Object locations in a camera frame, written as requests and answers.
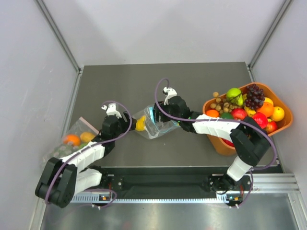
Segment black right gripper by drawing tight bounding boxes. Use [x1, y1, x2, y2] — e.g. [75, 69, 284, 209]
[150, 101, 182, 123]

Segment fake yellow lemon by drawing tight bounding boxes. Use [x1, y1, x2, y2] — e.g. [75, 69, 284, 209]
[270, 106, 285, 122]
[135, 115, 146, 132]

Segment clear zip bag blue seal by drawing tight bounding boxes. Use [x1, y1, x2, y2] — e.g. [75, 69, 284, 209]
[132, 105, 179, 139]

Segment fake green pear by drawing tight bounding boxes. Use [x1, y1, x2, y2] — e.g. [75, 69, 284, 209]
[226, 88, 242, 101]

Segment fake dark grapes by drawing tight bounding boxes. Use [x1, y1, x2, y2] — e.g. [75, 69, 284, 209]
[243, 84, 265, 110]

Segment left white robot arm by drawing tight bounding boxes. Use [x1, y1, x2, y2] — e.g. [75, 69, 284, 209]
[35, 112, 137, 208]

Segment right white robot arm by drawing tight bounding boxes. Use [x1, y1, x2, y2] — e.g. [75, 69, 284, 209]
[155, 96, 276, 190]

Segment fake yellow fruit pink bag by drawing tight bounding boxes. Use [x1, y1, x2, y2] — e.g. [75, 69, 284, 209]
[80, 132, 95, 143]

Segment fake orange left in bin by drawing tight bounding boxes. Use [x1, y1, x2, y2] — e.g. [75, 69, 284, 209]
[205, 109, 220, 118]

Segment clear zip bag pink seal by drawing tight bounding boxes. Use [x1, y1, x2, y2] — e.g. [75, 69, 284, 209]
[40, 117, 99, 169]

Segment fake orange in pink bag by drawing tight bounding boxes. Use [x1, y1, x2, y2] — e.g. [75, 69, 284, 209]
[63, 134, 81, 146]

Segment fake brown longan bunch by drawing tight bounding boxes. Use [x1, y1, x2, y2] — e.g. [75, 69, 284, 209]
[210, 92, 242, 114]

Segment fake green lime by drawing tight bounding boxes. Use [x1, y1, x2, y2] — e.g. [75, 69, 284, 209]
[220, 113, 234, 119]

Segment fake red apple bin front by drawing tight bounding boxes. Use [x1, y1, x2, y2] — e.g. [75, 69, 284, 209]
[222, 139, 234, 147]

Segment fake red apple top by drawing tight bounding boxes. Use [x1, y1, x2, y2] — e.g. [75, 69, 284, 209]
[231, 108, 247, 120]

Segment fake large orange in bin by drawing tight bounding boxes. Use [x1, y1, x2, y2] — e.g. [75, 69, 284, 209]
[257, 102, 274, 117]

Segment fake small red peach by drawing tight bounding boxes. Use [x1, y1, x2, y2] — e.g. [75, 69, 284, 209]
[265, 121, 278, 134]

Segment fake yellow lemon in bin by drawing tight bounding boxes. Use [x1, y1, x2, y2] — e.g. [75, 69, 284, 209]
[270, 106, 285, 122]

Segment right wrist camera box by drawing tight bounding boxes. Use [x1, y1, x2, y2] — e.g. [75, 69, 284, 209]
[163, 87, 177, 105]

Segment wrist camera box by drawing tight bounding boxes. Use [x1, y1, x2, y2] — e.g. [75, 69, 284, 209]
[163, 87, 177, 105]
[101, 103, 122, 118]

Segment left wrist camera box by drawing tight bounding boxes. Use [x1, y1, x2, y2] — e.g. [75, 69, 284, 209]
[101, 103, 122, 118]

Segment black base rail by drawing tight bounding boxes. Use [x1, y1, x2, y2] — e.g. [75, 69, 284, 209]
[106, 166, 226, 199]

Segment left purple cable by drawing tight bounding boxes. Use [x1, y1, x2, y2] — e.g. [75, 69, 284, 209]
[44, 100, 133, 204]

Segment purple cable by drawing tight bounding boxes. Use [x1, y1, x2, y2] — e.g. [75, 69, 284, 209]
[44, 100, 133, 204]
[154, 78, 278, 171]

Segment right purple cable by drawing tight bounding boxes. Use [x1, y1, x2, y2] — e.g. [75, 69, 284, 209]
[154, 78, 278, 171]

